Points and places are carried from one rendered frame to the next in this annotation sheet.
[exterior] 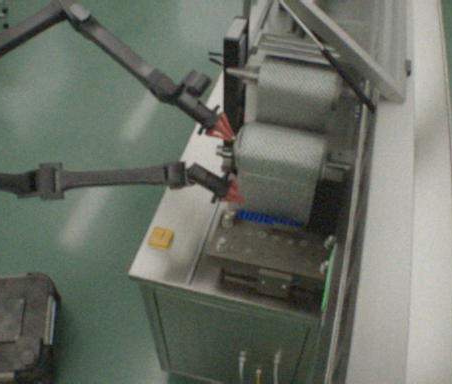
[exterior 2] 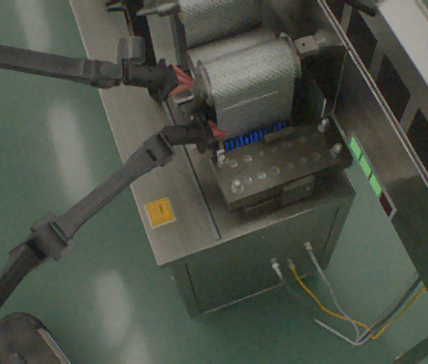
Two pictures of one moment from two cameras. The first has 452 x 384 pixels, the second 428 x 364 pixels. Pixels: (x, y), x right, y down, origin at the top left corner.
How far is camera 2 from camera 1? 60 cm
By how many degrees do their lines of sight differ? 20
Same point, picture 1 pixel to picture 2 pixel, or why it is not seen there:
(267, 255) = (280, 170)
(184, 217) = (163, 177)
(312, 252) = (314, 143)
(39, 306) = (37, 346)
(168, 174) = (153, 154)
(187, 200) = not seen: hidden behind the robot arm
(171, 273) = (196, 238)
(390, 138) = (415, 39)
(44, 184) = (53, 245)
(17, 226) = not seen: outside the picture
